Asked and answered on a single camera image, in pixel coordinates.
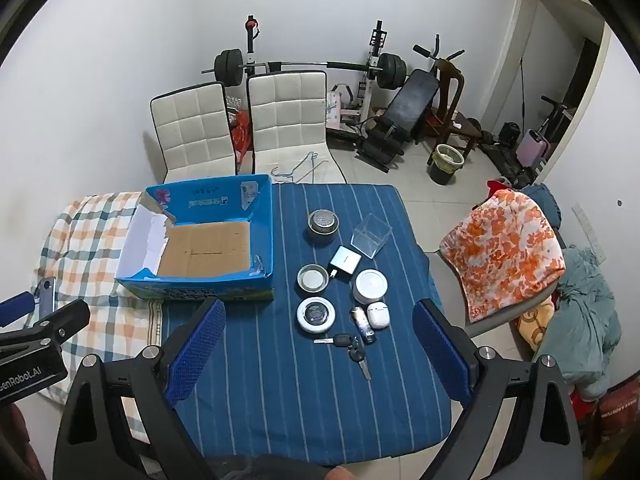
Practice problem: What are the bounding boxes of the grey charger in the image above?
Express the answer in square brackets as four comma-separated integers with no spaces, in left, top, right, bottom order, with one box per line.
[328,246,362,278]

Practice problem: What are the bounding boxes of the pink paper bag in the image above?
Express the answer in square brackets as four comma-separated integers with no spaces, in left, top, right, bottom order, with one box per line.
[326,85,353,128]

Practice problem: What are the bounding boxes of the black car key bunch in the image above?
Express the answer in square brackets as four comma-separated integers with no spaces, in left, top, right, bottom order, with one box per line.
[314,332,373,381]

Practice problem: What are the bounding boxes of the blue cardboard box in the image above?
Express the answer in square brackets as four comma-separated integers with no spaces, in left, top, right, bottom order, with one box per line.
[115,174,275,303]

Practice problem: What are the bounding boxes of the wire clothes hanger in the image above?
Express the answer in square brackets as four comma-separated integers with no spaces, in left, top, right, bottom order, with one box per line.
[271,152,323,184]

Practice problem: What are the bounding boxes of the brown wooden chair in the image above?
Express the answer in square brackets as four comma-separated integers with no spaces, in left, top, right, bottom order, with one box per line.
[425,57,481,166]

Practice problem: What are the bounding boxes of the red plastic bag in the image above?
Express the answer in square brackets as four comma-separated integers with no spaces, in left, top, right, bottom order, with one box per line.
[229,110,253,153]

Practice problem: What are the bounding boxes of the white earbuds case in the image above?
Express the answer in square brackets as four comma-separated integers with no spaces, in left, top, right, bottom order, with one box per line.
[366,302,391,330]

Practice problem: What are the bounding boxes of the dark round metal tin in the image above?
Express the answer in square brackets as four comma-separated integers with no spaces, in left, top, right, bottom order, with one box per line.
[306,209,340,237]

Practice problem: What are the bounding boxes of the orange floral cloth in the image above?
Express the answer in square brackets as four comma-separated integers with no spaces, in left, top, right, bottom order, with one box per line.
[440,189,566,323]

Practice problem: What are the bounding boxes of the teal garment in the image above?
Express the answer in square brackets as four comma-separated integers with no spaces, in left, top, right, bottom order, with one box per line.
[532,246,623,401]

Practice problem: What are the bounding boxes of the white round disc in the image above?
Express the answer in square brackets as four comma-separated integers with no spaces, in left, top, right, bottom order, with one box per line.
[352,269,388,305]

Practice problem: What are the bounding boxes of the grey chair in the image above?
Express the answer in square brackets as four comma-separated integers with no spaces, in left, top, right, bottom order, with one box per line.
[440,240,562,338]

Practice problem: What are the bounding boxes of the white wall power strip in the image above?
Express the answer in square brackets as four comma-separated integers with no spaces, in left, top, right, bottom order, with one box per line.
[572,203,606,263]

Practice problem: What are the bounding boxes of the white round compact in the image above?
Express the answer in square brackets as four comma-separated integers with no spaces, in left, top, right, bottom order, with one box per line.
[296,297,335,335]

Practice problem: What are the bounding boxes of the black weight bench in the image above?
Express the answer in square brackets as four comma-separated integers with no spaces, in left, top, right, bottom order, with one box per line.
[356,69,440,173]

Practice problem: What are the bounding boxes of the black barbell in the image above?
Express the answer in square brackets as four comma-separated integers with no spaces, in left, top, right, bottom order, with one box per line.
[202,49,408,90]

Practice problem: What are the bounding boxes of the blue striped tablecloth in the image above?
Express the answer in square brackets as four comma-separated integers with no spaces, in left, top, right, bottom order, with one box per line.
[160,182,453,466]

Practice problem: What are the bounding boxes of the pink suitcase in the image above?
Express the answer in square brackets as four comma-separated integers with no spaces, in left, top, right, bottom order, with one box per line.
[517,129,551,167]

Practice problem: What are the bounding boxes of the red packages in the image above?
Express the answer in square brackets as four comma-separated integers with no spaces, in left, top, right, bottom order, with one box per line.
[570,380,640,441]

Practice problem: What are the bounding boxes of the person's left forearm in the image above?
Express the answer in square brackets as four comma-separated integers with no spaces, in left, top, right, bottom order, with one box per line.
[0,405,33,480]

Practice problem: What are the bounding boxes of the shallow round metal tin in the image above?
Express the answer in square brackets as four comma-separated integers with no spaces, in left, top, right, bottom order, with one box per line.
[296,264,329,293]

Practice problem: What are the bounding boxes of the clear plastic box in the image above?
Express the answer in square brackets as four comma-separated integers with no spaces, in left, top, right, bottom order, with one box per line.
[351,213,392,259]

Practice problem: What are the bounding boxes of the black trash bin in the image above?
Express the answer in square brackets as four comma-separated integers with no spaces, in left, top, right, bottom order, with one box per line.
[429,144,466,186]

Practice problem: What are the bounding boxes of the blue garment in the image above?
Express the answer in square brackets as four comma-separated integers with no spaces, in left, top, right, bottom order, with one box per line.
[525,183,563,233]

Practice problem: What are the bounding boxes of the small white tube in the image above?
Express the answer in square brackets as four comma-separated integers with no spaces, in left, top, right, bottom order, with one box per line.
[350,306,376,345]

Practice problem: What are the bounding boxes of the white padded chair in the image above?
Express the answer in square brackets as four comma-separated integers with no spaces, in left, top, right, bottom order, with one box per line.
[150,81,238,184]
[246,70,347,184]

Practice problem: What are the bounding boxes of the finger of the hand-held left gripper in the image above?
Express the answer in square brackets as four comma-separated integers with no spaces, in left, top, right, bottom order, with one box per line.
[0,300,92,357]
[0,277,56,331]

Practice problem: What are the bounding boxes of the yellow printed cloth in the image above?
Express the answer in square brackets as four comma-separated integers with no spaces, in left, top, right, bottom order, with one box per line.
[515,295,558,348]

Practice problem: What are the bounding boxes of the orange checked cloth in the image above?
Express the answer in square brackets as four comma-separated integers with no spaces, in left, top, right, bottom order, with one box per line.
[37,191,163,441]

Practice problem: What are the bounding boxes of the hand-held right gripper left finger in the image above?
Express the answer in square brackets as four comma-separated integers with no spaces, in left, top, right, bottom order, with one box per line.
[52,297,227,480]

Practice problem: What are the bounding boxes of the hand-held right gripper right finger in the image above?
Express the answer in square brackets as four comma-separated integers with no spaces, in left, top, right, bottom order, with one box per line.
[412,299,586,480]

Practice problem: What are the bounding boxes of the white barbell rack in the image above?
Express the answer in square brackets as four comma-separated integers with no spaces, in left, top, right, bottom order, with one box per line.
[243,16,388,126]

